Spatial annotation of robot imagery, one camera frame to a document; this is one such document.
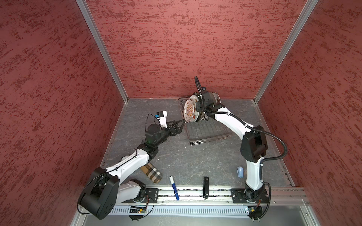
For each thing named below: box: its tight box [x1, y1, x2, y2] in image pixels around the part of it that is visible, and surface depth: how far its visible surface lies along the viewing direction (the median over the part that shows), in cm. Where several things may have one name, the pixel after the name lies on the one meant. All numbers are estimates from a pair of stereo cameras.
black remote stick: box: [203, 176, 210, 201], surface depth 76 cm
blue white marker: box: [169, 175, 180, 201], surface depth 77 cm
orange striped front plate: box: [182, 98, 195, 123], surface depth 105 cm
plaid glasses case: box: [139, 162, 163, 184], surface depth 81 cm
